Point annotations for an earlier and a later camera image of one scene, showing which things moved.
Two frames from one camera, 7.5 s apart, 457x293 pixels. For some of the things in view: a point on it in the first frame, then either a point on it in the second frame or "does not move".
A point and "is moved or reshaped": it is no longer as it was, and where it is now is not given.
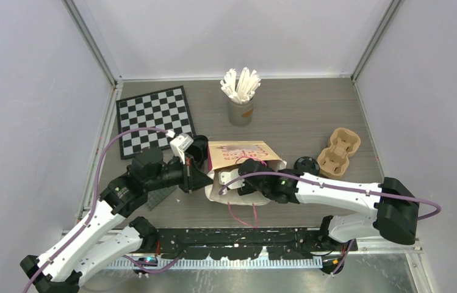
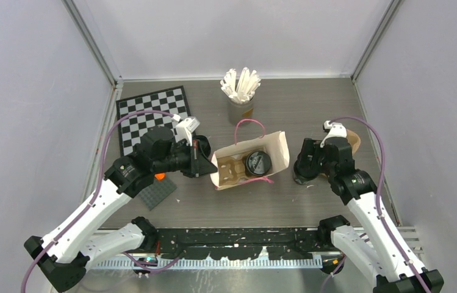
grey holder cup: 240,115 does not move
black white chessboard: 166,108 does not move
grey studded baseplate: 156,197 does not move
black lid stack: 201,141 does not move
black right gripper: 248,187 -> 310,146
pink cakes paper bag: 225,155 is moved or reshaped
